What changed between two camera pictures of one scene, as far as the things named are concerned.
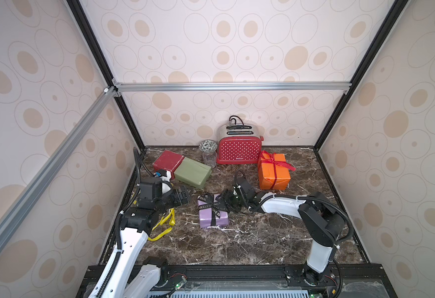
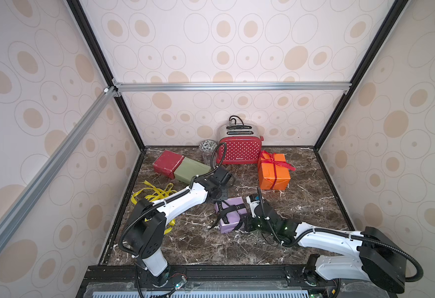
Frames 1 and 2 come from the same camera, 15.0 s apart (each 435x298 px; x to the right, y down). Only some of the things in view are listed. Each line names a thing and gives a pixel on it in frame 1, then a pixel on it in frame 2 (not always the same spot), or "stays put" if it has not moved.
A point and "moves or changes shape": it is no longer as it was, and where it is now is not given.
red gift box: [168, 161] stays put
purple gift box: [212, 211] moves or changes shape
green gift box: [192, 172] stays put
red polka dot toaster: [239, 144] stays put
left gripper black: [180, 198] → [225, 188]
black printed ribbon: [215, 205] moves or changes shape
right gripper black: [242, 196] → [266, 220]
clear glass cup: [210, 158] stays put
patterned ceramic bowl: [207, 145] stays put
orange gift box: [273, 172] stays put
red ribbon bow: [266, 156] stays put
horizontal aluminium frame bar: [232, 85] stays put
